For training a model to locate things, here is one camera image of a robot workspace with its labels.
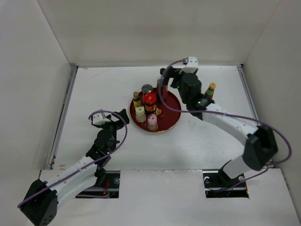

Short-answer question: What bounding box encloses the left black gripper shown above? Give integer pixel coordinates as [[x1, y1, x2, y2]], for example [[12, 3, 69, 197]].
[[98, 109, 128, 139]]

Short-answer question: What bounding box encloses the tall dark soy sauce bottle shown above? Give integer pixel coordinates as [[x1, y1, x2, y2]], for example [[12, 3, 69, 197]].
[[157, 78, 168, 102]]

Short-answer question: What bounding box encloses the small yellow label bottle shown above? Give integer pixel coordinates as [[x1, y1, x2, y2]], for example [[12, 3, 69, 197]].
[[133, 91, 141, 108]]

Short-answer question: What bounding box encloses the cream cap spice jar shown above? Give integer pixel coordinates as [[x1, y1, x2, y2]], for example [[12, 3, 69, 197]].
[[135, 105, 146, 123]]

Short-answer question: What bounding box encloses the silver cap spice shaker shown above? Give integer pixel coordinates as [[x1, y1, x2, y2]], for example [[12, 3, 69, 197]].
[[141, 84, 153, 95]]

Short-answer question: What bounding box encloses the red lid sauce jar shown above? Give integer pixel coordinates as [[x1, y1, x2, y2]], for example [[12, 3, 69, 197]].
[[143, 93, 157, 114]]

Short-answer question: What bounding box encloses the pink cap spice jar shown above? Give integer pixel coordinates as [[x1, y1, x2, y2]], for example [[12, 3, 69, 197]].
[[146, 114, 158, 132]]

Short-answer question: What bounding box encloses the red chili sauce bottle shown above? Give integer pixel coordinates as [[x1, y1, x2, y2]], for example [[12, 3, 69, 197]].
[[204, 82, 216, 99]]

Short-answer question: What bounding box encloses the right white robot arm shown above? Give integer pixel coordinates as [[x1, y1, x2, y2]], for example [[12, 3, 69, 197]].
[[158, 67, 278, 186]]

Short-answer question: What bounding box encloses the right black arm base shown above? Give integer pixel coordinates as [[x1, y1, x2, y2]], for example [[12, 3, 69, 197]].
[[202, 170, 249, 198]]

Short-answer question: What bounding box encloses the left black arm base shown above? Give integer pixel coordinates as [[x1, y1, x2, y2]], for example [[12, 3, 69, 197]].
[[76, 171, 121, 199]]

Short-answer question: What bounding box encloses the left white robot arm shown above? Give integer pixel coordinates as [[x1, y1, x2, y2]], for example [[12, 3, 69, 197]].
[[17, 109, 129, 226]]

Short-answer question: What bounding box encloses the round red tray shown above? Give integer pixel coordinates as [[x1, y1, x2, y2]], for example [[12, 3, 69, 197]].
[[129, 91, 181, 133]]

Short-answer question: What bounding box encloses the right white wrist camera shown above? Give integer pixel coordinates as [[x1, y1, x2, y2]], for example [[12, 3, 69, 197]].
[[180, 56, 199, 74]]

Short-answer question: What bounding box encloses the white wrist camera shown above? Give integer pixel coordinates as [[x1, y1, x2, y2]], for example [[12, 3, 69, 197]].
[[180, 56, 199, 74], [89, 109, 110, 126]]

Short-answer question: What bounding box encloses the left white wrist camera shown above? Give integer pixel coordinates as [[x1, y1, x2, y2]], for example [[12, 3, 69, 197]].
[[89, 109, 110, 126]]

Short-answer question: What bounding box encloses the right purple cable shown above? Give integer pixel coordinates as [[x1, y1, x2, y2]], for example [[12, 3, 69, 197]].
[[157, 58, 292, 191]]

